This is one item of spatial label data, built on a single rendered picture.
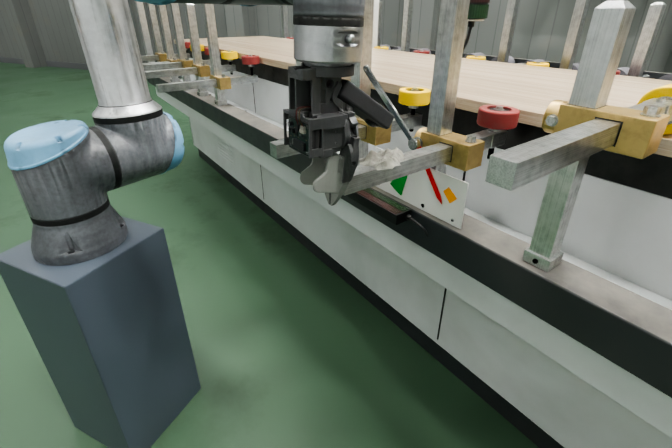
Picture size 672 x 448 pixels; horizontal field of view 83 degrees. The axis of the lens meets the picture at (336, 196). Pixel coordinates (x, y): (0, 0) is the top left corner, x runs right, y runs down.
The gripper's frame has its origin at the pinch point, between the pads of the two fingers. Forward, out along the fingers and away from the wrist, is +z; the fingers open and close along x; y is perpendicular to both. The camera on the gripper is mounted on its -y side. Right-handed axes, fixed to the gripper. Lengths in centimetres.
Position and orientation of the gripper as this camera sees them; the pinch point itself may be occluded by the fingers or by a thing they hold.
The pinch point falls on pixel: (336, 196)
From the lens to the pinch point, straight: 59.9
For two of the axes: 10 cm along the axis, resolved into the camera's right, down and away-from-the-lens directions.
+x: 5.8, 3.6, -7.3
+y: -8.1, 2.2, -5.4
